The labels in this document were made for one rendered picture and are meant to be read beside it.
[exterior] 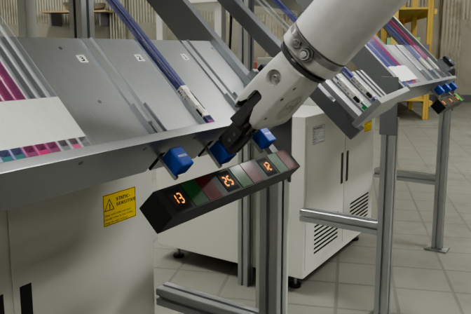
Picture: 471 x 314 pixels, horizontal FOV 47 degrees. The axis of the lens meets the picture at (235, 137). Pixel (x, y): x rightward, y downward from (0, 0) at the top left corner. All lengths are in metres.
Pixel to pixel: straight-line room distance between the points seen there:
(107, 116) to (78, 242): 0.41
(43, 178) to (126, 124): 0.16
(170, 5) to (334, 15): 0.49
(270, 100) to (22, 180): 0.31
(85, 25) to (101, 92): 0.58
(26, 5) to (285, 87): 0.83
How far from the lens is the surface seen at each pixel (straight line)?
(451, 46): 9.33
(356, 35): 0.66
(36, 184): 0.59
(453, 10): 9.35
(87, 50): 0.78
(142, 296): 1.23
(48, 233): 1.01
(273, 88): 0.68
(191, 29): 1.05
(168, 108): 0.78
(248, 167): 0.81
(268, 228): 1.04
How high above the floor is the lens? 0.84
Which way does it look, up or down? 9 degrees down
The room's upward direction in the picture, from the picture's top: straight up
